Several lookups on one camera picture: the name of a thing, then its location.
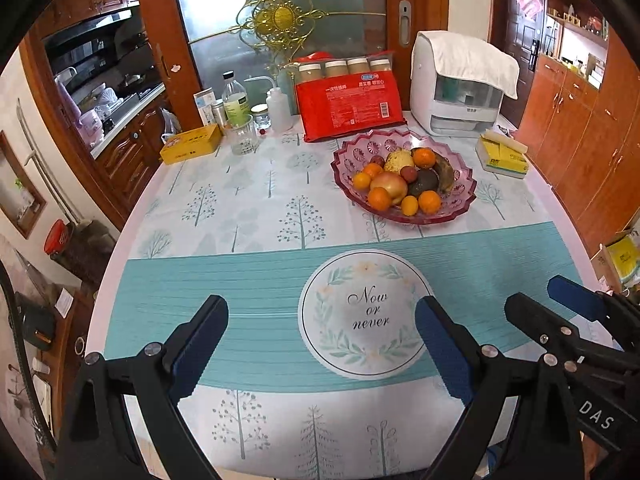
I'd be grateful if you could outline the clear drinking glass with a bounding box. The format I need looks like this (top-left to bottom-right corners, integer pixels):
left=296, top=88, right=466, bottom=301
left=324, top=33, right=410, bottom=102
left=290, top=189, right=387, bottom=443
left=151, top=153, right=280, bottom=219
left=226, top=116, right=258, bottom=155

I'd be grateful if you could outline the patterned tablecloth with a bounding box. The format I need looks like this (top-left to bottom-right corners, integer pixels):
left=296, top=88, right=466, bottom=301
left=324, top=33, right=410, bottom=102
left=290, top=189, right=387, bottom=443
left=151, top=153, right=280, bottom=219
left=88, top=128, right=598, bottom=479

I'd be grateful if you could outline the dark avocado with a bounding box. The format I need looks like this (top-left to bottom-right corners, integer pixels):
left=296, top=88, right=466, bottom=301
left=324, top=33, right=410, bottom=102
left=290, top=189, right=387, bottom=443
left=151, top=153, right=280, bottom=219
left=408, top=168, right=439, bottom=197

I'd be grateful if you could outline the small kumquat orange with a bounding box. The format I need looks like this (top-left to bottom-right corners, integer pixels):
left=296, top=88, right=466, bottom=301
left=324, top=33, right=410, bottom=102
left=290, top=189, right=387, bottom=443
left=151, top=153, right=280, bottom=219
left=400, top=195, right=420, bottom=217

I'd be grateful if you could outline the red lid dark bin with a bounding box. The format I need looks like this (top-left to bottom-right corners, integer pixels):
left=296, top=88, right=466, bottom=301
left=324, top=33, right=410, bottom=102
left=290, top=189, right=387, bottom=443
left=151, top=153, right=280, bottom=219
left=43, top=219, right=116, bottom=288

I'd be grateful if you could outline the gold door ornament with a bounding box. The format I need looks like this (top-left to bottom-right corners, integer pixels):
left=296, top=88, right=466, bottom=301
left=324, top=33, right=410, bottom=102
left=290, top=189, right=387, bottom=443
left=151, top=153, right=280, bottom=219
left=179, top=0, right=386, bottom=77

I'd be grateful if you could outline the red apple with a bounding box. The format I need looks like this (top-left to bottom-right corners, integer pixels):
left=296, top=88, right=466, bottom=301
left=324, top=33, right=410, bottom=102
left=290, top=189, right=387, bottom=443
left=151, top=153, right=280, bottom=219
left=370, top=171, right=408, bottom=205

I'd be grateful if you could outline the pink glass fruit bowl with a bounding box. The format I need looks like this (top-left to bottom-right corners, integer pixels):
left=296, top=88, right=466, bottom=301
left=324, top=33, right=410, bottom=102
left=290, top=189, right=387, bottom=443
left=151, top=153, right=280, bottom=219
left=331, top=130, right=477, bottom=226

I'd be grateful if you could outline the overripe brown banana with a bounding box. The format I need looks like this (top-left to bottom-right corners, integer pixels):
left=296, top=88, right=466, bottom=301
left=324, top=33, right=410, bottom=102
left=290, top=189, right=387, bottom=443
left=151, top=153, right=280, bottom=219
left=433, top=154, right=456, bottom=194

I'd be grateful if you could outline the yellow pear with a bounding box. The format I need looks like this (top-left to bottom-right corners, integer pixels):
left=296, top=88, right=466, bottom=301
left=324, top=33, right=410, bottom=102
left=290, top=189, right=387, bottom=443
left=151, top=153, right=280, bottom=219
left=384, top=150, right=414, bottom=174

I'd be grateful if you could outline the white blue carton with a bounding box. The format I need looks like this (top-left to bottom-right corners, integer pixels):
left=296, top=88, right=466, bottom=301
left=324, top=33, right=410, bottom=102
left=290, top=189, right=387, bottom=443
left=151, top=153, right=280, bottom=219
left=193, top=88, right=216, bottom=126

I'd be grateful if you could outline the red lychee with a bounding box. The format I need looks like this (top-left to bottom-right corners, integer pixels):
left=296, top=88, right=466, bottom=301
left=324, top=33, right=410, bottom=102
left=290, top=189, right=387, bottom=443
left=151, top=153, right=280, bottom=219
left=370, top=155, right=385, bottom=167
left=400, top=166, right=419, bottom=184

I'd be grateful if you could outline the small metal can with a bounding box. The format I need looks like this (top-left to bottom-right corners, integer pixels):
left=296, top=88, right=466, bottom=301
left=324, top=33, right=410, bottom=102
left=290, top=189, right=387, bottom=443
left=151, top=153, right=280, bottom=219
left=212, top=99, right=228, bottom=129

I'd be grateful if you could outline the white appliance with cloth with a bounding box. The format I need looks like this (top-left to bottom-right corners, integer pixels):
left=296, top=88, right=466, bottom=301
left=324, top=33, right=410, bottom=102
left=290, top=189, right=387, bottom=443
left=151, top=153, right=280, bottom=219
left=410, top=30, right=520, bottom=138

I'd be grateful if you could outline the yellow tin box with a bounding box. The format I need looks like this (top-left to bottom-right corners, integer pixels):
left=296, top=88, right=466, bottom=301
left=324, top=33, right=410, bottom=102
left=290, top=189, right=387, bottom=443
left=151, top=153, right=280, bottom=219
left=160, top=124, right=222, bottom=165

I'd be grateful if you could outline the mandarin orange front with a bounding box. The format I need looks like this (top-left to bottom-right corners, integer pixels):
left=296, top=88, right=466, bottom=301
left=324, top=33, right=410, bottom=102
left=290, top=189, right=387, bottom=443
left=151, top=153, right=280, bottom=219
left=367, top=186, right=393, bottom=212

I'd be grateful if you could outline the yellow tissue pack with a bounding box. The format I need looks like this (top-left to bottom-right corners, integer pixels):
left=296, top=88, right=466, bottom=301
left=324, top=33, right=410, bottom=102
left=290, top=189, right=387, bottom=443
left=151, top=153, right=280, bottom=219
left=475, top=130, right=529, bottom=179

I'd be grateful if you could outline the white squeeze bottle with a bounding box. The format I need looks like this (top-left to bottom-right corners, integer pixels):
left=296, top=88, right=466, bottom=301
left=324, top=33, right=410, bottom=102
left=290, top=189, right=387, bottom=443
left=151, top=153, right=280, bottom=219
left=245, top=76, right=294, bottom=133

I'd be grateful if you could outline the red paper cup package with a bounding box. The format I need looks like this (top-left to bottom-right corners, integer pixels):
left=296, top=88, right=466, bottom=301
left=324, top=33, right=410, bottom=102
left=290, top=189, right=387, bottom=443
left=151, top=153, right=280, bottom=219
left=292, top=51, right=405, bottom=143

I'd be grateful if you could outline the small glass jar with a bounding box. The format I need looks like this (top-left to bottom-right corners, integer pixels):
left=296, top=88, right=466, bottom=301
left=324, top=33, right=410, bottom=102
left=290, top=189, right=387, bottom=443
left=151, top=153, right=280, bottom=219
left=250, top=103, right=271, bottom=131

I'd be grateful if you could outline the green label plastic bottle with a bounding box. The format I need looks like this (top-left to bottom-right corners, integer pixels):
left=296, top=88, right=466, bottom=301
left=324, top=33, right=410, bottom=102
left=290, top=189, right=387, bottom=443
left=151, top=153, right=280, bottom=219
left=222, top=70, right=250, bottom=127

